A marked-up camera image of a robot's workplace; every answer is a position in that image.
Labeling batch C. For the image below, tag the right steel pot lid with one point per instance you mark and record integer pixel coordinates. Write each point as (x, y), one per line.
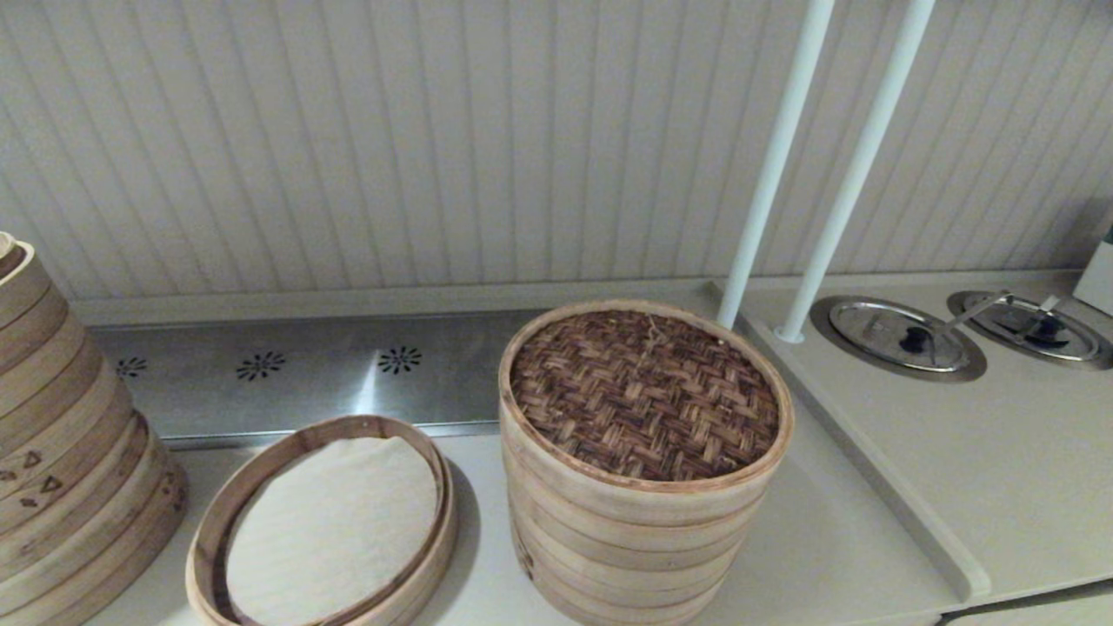
(956, 306)

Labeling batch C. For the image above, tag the white metal pole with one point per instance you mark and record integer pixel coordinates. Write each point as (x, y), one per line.
(765, 200)
(856, 174)

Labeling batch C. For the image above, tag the single bamboo steamer tray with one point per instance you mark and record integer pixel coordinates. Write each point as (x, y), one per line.
(439, 543)

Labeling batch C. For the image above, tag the left steel pot lid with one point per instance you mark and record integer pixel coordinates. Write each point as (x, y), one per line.
(913, 377)

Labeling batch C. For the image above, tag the steel pot lid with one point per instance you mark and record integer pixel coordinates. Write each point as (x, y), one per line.
(913, 377)
(956, 306)

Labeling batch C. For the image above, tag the woven bamboo steamer lid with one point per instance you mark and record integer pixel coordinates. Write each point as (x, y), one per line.
(643, 396)

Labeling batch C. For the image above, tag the perforated stainless steel panel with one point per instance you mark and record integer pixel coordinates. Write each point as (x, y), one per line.
(304, 409)

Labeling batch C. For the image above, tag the white container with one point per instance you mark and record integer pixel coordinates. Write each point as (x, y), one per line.
(1100, 278)

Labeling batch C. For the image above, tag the tall bamboo steamer stack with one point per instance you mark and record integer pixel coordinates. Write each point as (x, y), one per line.
(61, 452)

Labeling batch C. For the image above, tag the bamboo steamer basket stack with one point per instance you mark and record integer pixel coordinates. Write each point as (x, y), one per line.
(626, 574)

